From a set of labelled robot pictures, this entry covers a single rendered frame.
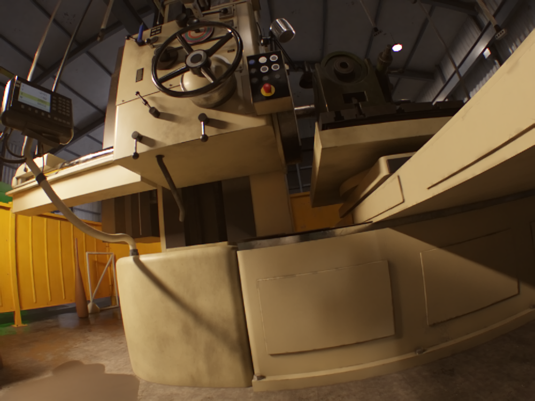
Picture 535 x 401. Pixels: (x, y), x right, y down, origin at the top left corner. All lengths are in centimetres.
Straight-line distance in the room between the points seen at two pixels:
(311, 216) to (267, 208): 179
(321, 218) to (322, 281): 243
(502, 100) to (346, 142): 64
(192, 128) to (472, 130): 104
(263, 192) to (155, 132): 78
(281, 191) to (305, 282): 80
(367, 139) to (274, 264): 56
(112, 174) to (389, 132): 146
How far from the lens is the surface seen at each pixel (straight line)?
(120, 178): 170
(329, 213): 347
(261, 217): 170
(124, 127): 142
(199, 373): 125
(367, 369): 115
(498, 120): 41
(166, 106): 134
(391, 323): 114
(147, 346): 133
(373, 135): 97
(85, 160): 202
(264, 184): 174
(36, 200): 228
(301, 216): 345
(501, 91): 40
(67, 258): 383
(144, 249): 405
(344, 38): 1130
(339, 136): 95
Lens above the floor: 54
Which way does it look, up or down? 11 degrees up
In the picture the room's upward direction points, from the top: 8 degrees counter-clockwise
